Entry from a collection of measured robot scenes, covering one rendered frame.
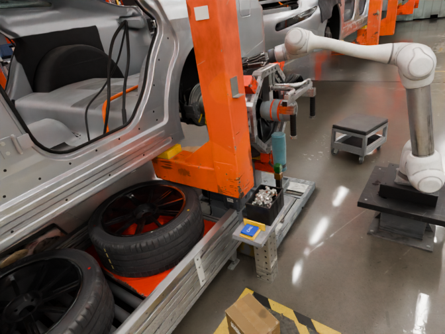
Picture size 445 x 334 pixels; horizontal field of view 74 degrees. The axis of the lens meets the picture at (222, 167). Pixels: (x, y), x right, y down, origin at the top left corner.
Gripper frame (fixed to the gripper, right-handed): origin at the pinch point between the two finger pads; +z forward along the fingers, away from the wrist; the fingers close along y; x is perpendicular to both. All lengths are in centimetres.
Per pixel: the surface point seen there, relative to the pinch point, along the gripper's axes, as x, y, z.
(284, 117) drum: -34.0, -15.8, -17.1
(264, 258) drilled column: -66, -92, 7
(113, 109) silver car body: 4, -13, 85
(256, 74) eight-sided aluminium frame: -5.9, -4.4, -7.3
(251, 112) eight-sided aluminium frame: -16.2, -24.5, -0.7
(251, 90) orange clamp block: -6.0, -17.9, -4.2
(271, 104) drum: -27.7, -7.9, -10.7
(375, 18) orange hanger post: -175, 299, -151
